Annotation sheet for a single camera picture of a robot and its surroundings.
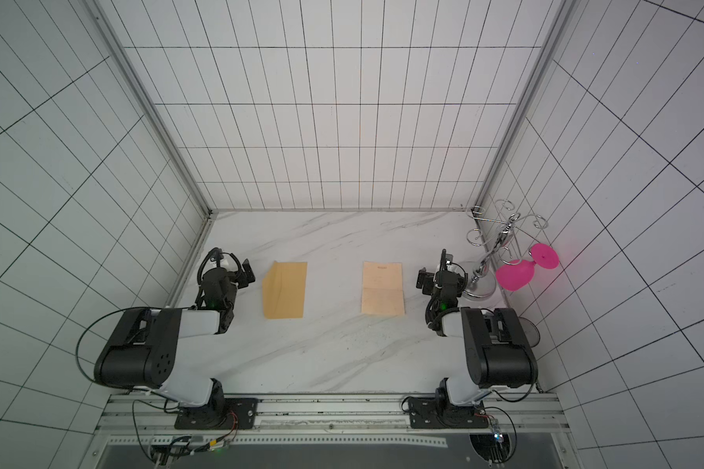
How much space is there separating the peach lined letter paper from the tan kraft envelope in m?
0.22

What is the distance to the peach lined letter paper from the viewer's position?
36.2 inches

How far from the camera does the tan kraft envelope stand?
0.94 meters
